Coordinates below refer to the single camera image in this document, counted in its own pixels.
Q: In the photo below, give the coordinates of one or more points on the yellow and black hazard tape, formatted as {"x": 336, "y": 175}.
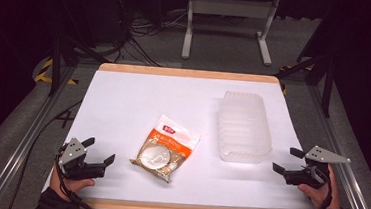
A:
{"x": 43, "y": 73}

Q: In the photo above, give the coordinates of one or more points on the person's right hand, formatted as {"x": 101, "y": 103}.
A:
{"x": 320, "y": 195}

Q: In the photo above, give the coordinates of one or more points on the aluminium frame rail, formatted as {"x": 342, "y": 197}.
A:
{"x": 343, "y": 157}
{"x": 19, "y": 153}

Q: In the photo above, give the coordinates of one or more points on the person's left hand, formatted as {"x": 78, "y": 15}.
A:
{"x": 73, "y": 185}

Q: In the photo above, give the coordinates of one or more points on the clear plastic container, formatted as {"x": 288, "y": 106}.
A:
{"x": 243, "y": 127}

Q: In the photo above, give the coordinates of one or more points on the dark equipment box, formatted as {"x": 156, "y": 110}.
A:
{"x": 104, "y": 8}

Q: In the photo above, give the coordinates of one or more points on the white table mat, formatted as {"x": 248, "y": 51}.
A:
{"x": 133, "y": 100}

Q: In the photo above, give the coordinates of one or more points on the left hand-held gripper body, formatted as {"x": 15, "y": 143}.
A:
{"x": 74, "y": 162}

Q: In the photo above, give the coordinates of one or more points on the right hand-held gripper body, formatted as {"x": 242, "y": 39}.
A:
{"x": 315, "y": 170}

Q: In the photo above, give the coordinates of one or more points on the white metal stand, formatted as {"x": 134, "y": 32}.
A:
{"x": 231, "y": 8}

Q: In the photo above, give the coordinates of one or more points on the black metal stand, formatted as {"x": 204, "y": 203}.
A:
{"x": 327, "y": 82}
{"x": 56, "y": 64}

